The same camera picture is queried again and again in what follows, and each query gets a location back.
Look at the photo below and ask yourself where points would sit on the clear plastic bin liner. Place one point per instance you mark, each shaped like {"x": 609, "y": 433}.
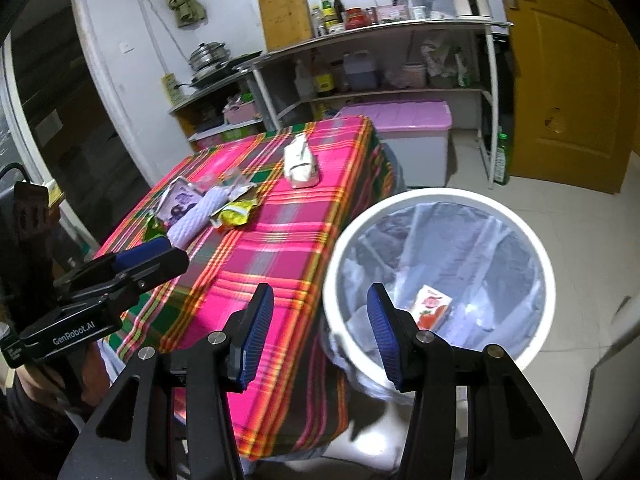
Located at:
{"x": 475, "y": 260}

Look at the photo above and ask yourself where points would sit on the red juice carton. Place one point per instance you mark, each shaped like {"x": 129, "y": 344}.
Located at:
{"x": 432, "y": 307}

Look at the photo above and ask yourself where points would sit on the dark sauce bottle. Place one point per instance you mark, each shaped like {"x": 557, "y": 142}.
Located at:
{"x": 339, "y": 10}

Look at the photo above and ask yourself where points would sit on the white metal shelf rack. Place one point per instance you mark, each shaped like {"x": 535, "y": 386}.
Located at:
{"x": 390, "y": 27}

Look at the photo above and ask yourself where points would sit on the white wall socket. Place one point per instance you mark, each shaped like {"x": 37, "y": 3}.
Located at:
{"x": 128, "y": 48}

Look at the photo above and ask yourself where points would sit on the pink utensil box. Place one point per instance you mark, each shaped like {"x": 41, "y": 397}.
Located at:
{"x": 391, "y": 12}

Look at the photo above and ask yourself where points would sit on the yellow power strip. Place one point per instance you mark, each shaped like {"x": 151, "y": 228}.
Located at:
{"x": 171, "y": 90}

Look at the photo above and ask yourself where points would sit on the grey storage box purple lid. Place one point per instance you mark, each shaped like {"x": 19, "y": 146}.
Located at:
{"x": 400, "y": 115}

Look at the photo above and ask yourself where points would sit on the black induction cooker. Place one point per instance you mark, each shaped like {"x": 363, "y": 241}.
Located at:
{"x": 215, "y": 75}

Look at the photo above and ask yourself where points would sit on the steel cooking pot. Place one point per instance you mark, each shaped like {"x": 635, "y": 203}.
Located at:
{"x": 207, "y": 56}

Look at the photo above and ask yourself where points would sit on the clear plastic wrapper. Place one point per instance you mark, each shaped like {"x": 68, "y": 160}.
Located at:
{"x": 237, "y": 182}

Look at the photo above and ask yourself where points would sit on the pale lilac textured packet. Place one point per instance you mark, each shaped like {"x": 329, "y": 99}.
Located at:
{"x": 195, "y": 215}

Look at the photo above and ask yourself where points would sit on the bundle of plastic bags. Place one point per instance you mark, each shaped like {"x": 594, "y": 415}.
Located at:
{"x": 445, "y": 62}

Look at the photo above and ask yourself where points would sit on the yellow green snack wrapper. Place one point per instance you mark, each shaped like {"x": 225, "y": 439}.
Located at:
{"x": 235, "y": 212}

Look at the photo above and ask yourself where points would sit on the yellow label oil bottle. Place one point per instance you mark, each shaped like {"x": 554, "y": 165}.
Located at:
{"x": 325, "y": 80}

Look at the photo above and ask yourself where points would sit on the person's left forearm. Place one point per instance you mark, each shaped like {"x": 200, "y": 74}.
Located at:
{"x": 30, "y": 440}

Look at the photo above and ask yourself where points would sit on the purple plastic jug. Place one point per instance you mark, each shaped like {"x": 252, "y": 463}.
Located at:
{"x": 360, "y": 72}

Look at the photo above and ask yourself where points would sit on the pink plaid tablecloth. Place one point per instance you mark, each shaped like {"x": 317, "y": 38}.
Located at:
{"x": 280, "y": 260}

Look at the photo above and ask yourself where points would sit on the person's left hand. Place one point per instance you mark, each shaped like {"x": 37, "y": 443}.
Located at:
{"x": 95, "y": 370}

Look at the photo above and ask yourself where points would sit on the white plastic bottle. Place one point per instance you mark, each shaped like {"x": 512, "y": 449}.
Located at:
{"x": 303, "y": 80}

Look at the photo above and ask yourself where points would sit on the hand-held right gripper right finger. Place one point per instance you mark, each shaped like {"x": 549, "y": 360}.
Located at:
{"x": 385, "y": 335}

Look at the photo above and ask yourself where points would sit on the purple milk carton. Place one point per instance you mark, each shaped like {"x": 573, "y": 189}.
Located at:
{"x": 180, "y": 200}

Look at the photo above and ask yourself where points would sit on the pink storage basket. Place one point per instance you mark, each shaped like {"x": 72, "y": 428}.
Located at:
{"x": 242, "y": 112}

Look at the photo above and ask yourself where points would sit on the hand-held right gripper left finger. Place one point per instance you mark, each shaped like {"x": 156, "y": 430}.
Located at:
{"x": 252, "y": 330}

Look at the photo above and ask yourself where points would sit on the wooden cutting board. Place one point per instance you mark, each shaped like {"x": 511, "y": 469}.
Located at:
{"x": 285, "y": 15}

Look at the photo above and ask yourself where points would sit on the yellow wooden door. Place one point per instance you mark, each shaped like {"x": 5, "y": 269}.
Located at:
{"x": 565, "y": 85}

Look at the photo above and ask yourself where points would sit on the green label sauce bottle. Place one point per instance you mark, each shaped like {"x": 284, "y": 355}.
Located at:
{"x": 327, "y": 15}

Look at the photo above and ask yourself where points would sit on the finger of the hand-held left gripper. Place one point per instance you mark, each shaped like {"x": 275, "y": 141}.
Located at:
{"x": 160, "y": 265}
{"x": 142, "y": 252}

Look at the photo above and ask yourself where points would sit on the red lidded jar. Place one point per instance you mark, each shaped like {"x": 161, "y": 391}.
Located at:
{"x": 357, "y": 19}

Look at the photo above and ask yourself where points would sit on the white round trash bin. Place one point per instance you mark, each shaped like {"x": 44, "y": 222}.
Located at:
{"x": 450, "y": 195}

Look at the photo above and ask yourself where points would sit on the green plastic bottle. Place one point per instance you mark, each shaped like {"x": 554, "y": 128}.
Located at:
{"x": 501, "y": 160}

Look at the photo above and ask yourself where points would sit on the white paper bag green print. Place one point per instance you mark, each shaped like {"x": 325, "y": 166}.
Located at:
{"x": 300, "y": 162}

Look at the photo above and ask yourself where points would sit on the pink plastic bucket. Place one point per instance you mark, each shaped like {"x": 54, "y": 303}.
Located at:
{"x": 415, "y": 75}

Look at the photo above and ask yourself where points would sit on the clear plastic container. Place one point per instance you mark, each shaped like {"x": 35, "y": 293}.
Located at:
{"x": 425, "y": 2}

